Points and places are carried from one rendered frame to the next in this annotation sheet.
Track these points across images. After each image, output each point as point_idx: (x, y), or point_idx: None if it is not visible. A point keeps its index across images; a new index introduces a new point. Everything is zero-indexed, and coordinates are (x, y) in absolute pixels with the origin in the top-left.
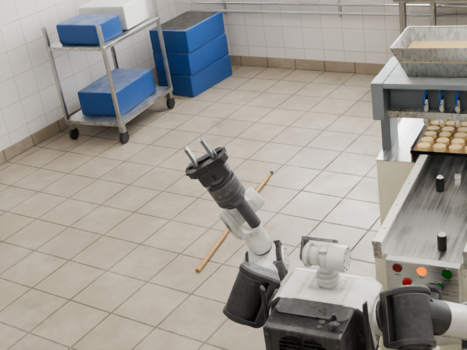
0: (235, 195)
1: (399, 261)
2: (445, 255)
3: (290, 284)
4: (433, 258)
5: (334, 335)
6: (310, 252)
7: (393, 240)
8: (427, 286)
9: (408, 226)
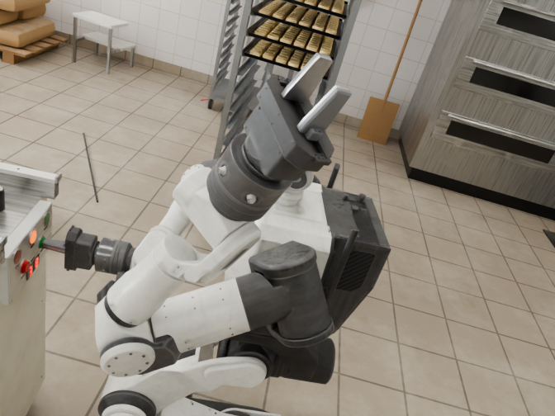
0: None
1: (17, 245)
2: (17, 207)
3: (301, 228)
4: (21, 217)
5: (368, 200)
6: None
7: None
8: (77, 233)
9: None
